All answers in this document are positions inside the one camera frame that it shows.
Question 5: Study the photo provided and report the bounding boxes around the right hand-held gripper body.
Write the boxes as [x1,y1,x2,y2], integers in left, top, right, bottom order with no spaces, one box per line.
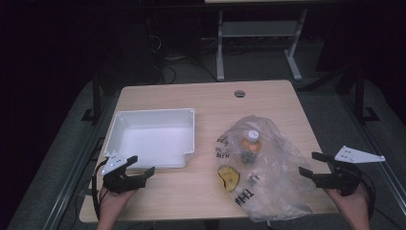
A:
[314,146,386,196]

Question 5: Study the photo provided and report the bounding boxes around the orange bottle with white cap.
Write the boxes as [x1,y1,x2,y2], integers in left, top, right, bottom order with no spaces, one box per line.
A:
[239,128,263,165]

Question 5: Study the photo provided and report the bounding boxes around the person's left hand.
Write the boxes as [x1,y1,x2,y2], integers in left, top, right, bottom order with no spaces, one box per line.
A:
[99,187,138,212]

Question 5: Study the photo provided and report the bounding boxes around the black floor cables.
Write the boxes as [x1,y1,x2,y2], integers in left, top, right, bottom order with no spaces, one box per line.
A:
[149,33,218,84]

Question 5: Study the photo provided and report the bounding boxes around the dark tape piece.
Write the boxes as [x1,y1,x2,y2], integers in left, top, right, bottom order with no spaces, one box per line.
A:
[78,188,97,198]

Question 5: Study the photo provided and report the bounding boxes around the white plastic tray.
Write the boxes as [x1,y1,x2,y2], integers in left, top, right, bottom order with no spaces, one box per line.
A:
[103,107,195,170]

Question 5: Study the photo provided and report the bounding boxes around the white desk frame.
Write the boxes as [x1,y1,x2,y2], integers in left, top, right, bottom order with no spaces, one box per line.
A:
[215,8,309,82]

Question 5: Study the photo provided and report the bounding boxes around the clear plastic bag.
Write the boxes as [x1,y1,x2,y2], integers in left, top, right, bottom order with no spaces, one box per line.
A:
[214,114,315,223]

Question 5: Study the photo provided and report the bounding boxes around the black metal stand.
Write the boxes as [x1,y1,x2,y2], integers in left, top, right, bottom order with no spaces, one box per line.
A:
[353,66,381,125]
[80,70,103,125]

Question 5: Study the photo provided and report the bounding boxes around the person's right hand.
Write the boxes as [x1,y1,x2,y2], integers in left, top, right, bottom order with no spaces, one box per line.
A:
[323,183,372,219]

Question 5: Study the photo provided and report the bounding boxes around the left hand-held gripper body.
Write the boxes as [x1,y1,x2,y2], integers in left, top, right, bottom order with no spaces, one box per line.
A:
[101,151,148,195]

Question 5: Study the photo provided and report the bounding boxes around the aluminium rail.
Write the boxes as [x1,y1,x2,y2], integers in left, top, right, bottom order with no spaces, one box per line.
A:
[338,92,406,207]
[42,95,120,230]

